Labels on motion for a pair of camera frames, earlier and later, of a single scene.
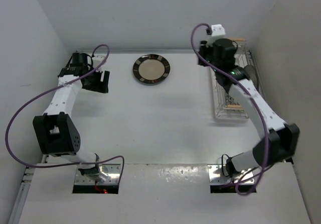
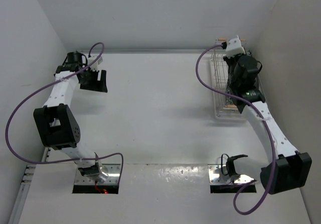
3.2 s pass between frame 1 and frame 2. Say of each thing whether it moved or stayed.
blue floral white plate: stayed
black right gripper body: moved
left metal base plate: stayed
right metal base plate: stayed
